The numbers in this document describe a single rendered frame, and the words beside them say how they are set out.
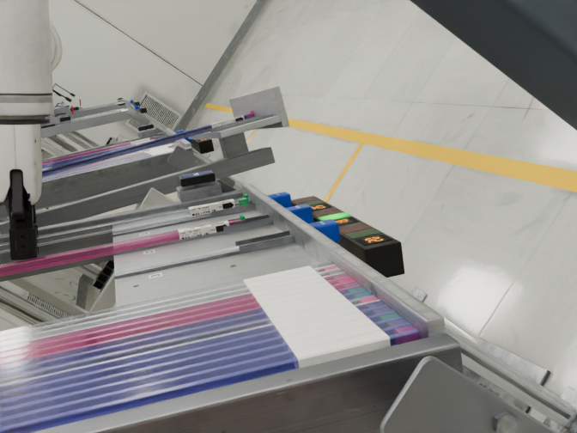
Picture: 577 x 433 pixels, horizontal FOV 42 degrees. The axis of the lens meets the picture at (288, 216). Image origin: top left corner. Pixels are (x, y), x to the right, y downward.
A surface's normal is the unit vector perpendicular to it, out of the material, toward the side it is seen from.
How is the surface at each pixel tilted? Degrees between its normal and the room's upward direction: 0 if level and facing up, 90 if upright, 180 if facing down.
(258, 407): 90
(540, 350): 0
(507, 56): 90
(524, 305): 0
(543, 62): 90
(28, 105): 110
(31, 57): 115
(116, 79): 90
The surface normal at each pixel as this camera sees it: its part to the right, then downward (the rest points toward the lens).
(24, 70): 0.54, 0.14
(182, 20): 0.23, 0.17
